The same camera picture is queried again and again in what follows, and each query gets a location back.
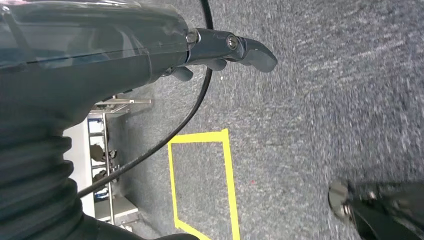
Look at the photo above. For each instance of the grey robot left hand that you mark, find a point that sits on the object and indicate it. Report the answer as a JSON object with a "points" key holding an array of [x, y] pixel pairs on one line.
{"points": [[82, 49]]}

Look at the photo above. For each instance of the grey metal rack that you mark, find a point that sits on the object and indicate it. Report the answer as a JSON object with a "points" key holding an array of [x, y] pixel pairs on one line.
{"points": [[105, 139]]}

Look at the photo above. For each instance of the yellow floor tape square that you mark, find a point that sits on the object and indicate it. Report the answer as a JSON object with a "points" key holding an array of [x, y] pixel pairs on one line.
{"points": [[229, 172]]}

